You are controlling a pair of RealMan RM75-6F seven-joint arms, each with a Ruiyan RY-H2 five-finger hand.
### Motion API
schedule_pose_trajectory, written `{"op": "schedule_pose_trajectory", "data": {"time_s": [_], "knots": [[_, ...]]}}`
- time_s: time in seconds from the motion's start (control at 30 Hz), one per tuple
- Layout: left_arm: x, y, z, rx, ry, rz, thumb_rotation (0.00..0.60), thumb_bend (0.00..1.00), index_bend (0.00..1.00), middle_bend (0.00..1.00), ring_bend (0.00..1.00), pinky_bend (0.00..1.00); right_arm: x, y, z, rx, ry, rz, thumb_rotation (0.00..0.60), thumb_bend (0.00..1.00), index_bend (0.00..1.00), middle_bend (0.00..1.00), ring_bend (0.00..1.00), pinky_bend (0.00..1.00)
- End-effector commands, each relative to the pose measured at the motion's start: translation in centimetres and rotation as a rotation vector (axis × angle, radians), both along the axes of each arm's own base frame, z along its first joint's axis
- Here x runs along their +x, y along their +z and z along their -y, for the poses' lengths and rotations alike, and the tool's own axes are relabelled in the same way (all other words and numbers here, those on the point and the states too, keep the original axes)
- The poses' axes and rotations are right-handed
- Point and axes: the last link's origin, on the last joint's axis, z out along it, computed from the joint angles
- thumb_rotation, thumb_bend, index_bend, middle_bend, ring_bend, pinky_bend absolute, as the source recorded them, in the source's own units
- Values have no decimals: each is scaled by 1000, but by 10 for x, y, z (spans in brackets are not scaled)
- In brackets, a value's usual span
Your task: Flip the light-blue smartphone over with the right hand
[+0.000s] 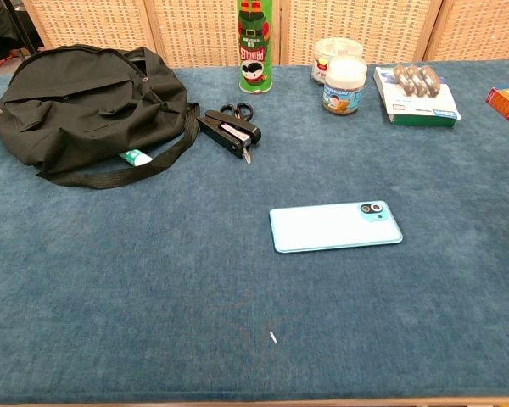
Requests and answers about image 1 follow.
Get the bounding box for green Pringles can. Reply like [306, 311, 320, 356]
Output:
[237, 0, 279, 97]

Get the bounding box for black backpack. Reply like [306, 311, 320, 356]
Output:
[0, 44, 201, 190]

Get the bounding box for black stapler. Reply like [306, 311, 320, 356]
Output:
[196, 109, 263, 160]

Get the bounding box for black smartphone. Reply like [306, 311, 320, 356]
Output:
[269, 200, 404, 254]

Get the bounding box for clear jar of clips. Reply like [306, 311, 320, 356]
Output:
[311, 36, 365, 86]

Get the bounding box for white box grey blister items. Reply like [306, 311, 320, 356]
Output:
[372, 64, 462, 127]

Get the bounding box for black handled scissors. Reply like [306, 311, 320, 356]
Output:
[219, 101, 255, 165]

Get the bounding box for small jar white lid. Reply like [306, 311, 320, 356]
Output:
[321, 55, 368, 116]

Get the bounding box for woven folding screen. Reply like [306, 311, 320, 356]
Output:
[20, 0, 509, 69]

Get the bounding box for blue table mat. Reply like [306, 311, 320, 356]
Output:
[0, 59, 509, 404]

